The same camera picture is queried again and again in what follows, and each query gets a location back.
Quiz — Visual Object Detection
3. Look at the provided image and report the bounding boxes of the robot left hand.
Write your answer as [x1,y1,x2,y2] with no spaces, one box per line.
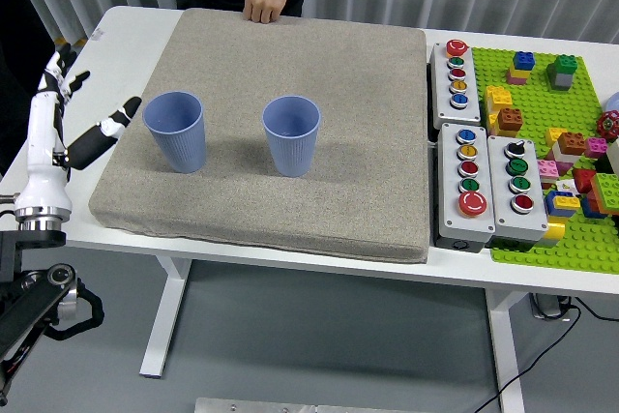
[13,43,143,214]

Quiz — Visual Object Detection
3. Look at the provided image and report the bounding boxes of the blue ribbed plastic cup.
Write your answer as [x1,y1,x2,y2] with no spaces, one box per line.
[261,96,322,178]
[142,90,208,174]

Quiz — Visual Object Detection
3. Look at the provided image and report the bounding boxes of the white table leg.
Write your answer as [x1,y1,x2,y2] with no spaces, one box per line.
[138,257,195,379]
[486,289,528,413]

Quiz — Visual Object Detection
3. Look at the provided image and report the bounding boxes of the grey five-button control box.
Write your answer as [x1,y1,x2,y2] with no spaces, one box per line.
[433,122,497,253]
[428,40,483,128]

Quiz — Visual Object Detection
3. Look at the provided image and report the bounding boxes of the grey-brown mat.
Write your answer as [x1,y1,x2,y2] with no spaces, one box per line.
[89,8,430,265]

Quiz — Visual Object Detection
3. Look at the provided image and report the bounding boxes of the blue toy brick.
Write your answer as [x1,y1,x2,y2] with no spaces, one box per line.
[544,189,581,217]
[512,50,537,71]
[578,194,606,220]

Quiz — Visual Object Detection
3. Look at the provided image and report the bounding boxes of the brown toy brick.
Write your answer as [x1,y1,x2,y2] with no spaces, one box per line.
[496,106,525,132]
[556,132,587,157]

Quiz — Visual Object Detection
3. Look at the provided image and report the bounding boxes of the green studded baseplate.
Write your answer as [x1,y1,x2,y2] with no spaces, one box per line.
[469,46,619,275]

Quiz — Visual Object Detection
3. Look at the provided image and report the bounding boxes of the grey four-button control box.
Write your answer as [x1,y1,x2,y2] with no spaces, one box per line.
[486,134,550,244]

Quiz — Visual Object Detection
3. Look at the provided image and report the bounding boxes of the red valve handwheel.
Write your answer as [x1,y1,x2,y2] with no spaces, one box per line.
[595,110,619,139]

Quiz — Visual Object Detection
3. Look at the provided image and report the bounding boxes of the red toy brick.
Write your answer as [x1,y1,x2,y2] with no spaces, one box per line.
[572,167,600,195]

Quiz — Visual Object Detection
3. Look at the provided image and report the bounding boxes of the cream box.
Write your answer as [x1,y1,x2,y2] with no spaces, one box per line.
[605,138,619,177]

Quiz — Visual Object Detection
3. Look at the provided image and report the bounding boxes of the large green toy brick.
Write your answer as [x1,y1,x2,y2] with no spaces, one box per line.
[589,171,619,215]

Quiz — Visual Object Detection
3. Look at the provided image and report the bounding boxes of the grey power adapter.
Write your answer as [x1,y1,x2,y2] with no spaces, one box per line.
[529,292,572,321]

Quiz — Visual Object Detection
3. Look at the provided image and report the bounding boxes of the black floor cable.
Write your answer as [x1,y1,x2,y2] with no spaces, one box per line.
[575,296,619,323]
[476,304,584,413]

